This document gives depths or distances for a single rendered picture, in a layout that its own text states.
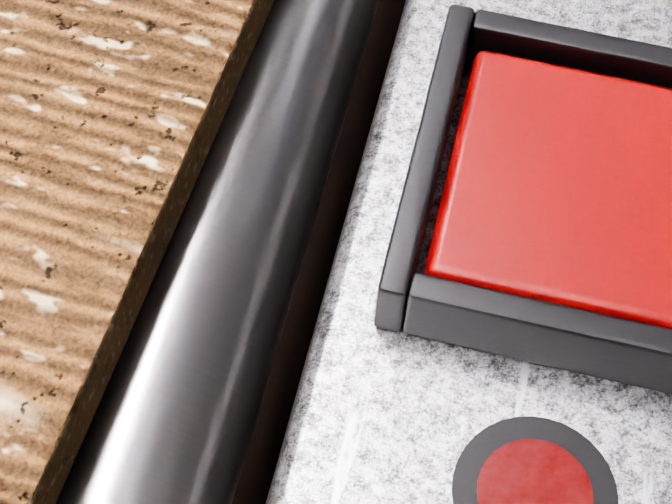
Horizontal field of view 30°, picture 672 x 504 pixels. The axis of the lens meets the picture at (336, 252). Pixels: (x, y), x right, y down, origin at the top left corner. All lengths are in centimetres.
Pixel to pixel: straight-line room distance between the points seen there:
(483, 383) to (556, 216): 4
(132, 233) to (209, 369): 3
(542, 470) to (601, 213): 5
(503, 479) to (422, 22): 12
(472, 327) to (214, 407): 5
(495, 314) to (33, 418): 9
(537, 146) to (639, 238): 3
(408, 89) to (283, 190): 4
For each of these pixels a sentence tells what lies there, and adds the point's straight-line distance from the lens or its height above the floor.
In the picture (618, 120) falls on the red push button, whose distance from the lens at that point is 28.
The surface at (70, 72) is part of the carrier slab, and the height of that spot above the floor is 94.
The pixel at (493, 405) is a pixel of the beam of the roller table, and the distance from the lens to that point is 25.
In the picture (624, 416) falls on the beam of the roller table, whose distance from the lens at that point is 26.
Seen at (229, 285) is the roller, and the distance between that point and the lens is 26.
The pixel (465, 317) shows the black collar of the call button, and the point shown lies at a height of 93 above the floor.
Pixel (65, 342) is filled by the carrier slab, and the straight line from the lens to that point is 24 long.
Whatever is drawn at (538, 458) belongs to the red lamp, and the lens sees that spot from 25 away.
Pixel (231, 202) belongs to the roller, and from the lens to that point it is 27.
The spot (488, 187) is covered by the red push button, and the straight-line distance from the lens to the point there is 26.
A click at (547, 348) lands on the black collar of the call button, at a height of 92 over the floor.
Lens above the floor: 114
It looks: 59 degrees down
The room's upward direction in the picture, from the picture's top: 4 degrees clockwise
